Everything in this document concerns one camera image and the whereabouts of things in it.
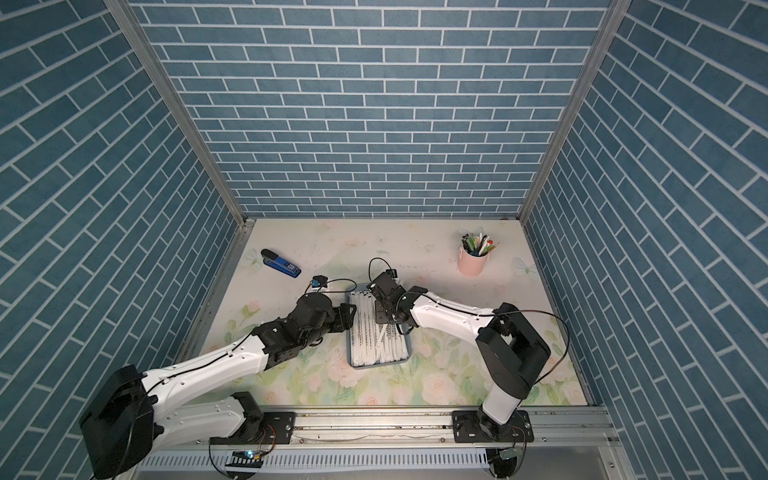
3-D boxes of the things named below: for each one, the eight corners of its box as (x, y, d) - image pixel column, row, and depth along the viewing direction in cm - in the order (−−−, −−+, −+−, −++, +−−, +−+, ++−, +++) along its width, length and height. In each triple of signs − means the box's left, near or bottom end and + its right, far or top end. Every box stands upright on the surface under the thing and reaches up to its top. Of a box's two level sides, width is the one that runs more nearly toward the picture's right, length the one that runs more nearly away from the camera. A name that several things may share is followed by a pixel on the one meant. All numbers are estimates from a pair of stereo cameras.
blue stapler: (262, 261, 110) (257, 253, 106) (269, 255, 112) (264, 247, 108) (296, 279, 105) (293, 271, 101) (303, 272, 107) (299, 264, 103)
